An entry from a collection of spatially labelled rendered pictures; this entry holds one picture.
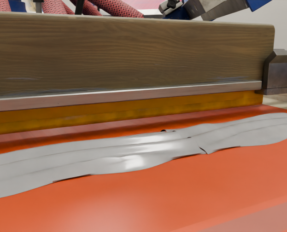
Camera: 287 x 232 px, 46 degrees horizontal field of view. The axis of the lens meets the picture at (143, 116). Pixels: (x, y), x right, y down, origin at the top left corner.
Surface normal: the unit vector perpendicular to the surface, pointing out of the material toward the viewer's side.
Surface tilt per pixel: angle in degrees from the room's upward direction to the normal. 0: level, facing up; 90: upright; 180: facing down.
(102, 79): 90
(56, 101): 90
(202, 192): 0
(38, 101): 90
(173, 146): 33
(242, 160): 0
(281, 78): 90
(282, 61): 135
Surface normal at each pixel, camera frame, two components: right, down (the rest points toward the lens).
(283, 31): -0.87, 0.10
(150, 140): 0.18, -0.75
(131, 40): 0.49, 0.19
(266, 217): 0.01, -0.98
